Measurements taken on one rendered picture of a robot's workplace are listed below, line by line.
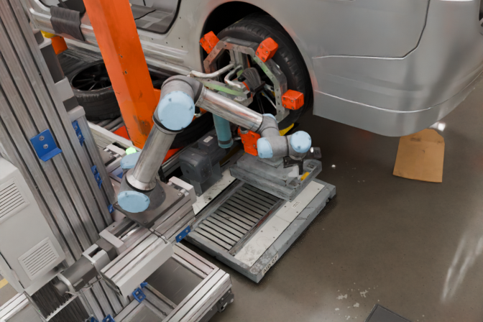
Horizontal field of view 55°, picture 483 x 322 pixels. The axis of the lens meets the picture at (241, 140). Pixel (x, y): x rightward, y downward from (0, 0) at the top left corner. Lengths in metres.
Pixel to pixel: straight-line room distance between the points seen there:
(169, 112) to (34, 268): 0.82
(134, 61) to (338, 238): 1.53
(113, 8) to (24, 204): 1.10
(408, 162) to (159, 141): 2.11
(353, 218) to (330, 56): 1.12
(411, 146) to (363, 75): 1.38
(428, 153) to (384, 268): 1.05
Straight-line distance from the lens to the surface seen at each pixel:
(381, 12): 2.03
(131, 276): 1.88
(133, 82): 2.60
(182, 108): 1.51
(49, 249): 1.94
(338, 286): 2.62
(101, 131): 3.42
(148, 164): 1.68
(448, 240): 2.89
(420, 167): 3.32
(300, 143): 1.66
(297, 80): 2.42
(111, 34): 2.46
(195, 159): 2.85
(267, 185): 2.96
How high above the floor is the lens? 2.11
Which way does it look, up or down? 36 degrees down
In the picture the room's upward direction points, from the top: 10 degrees counter-clockwise
